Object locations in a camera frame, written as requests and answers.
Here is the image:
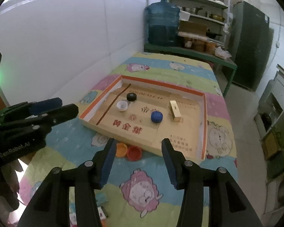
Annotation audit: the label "cardboard box on shelf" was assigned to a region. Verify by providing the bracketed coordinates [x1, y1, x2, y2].
[179, 20, 207, 35]

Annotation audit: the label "shallow orange rimmed cardboard tray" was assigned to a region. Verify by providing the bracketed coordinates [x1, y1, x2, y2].
[79, 75, 207, 161]

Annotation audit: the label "black bottle cap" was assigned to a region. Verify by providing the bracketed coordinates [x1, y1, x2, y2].
[126, 92, 137, 102]

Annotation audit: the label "person's left hand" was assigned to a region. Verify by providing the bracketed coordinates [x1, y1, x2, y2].
[0, 159, 23, 212]

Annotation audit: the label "colourful cartoon sheep quilt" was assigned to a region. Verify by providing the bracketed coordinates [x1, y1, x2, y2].
[20, 53, 238, 226]

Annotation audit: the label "blue water jug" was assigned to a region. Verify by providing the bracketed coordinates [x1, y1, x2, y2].
[145, 0, 180, 47]

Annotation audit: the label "teal floral box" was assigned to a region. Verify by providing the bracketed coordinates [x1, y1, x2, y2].
[95, 192, 109, 207]

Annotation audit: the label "white bottle cap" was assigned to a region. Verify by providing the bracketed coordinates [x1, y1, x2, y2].
[116, 100, 129, 112]

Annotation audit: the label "light orange bottle cap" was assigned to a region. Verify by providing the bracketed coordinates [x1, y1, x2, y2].
[116, 142, 128, 158]

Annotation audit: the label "red bottle cap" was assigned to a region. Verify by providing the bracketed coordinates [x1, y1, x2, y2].
[126, 145, 142, 161]

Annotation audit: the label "dark green refrigerator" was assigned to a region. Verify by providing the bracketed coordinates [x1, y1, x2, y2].
[228, 2, 272, 91]

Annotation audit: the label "small gold box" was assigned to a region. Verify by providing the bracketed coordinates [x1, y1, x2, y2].
[169, 100, 182, 122]

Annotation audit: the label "blue bottle cap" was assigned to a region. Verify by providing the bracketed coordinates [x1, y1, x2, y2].
[151, 111, 163, 124]

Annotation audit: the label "green white storage shelf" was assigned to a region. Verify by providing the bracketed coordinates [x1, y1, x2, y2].
[170, 0, 230, 46]

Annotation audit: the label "white plastic bag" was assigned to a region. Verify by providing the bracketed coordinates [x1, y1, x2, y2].
[214, 47, 231, 60]

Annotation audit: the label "green low bench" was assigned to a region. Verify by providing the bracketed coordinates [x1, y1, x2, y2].
[144, 43, 237, 97]

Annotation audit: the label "white kitchen counter cabinet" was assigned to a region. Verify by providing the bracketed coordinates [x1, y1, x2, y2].
[254, 65, 284, 225]

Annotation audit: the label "white Hello Kitty box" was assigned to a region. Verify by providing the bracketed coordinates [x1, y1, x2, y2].
[97, 206, 109, 220]

